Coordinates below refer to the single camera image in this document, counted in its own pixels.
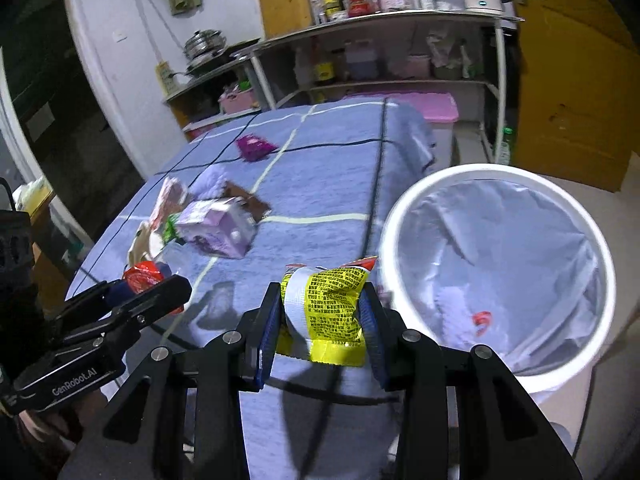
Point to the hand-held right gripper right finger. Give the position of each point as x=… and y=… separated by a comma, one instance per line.
x=374, y=337

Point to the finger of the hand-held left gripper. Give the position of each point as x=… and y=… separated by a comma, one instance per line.
x=95, y=299
x=160, y=296

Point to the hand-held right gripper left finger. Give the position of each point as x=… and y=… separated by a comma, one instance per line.
x=265, y=332

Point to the red snack wrapper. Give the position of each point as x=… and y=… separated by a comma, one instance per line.
x=142, y=277

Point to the white paper wrapper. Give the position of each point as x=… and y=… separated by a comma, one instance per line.
x=142, y=245

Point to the yellow snack wrapper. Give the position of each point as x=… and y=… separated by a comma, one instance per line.
x=330, y=305

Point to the green wrapper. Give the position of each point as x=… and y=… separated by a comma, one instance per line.
x=171, y=227

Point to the purple drink carton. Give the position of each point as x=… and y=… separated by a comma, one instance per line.
x=220, y=230

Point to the pink snack packet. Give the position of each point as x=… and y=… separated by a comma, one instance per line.
x=167, y=200

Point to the lilac knitted cloth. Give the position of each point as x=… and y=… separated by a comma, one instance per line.
x=212, y=182

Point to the brown wrapper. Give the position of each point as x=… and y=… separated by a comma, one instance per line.
x=252, y=204

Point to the white round waste bin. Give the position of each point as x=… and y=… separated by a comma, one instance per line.
x=500, y=171

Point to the small red scrap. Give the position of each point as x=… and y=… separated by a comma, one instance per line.
x=482, y=321

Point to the translucent bin liner bag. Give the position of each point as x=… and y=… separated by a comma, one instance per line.
x=500, y=240

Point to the blue checked blanket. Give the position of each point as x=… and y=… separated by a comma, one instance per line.
x=310, y=170

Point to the purple crumpled wrapper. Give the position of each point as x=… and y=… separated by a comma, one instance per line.
x=252, y=146

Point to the pink basket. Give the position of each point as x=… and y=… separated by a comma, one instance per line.
x=237, y=101

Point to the low side cabinet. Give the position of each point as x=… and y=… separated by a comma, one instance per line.
x=200, y=85

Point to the green plastic bottle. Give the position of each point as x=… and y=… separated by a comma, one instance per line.
x=505, y=147

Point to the pink lidded storage box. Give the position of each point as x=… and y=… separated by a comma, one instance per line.
x=430, y=107

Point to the steel steamer pot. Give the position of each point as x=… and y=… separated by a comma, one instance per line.
x=202, y=45

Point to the brown bottle yellow label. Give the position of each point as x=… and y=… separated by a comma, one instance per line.
x=324, y=70

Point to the pink tub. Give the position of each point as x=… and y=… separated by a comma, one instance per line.
x=417, y=65

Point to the blue plastic jug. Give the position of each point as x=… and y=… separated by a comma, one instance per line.
x=362, y=60

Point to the crumpled plastic bags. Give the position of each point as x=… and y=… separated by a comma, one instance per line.
x=442, y=50

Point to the wooden cutting board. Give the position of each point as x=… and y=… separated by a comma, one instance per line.
x=285, y=5

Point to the white metal shelf rack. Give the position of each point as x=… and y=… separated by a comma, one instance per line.
x=400, y=17

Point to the yellow wooden door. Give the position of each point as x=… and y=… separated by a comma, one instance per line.
x=575, y=85

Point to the small seasoning bottle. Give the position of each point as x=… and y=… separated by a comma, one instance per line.
x=317, y=8

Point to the red jar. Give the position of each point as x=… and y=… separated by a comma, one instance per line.
x=357, y=5

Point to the dark sauce bottle yellow label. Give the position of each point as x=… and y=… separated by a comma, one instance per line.
x=327, y=2

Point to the pink flat container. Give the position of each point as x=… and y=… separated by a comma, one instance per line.
x=395, y=1

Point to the yellow wall power strip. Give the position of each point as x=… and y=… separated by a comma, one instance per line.
x=162, y=77

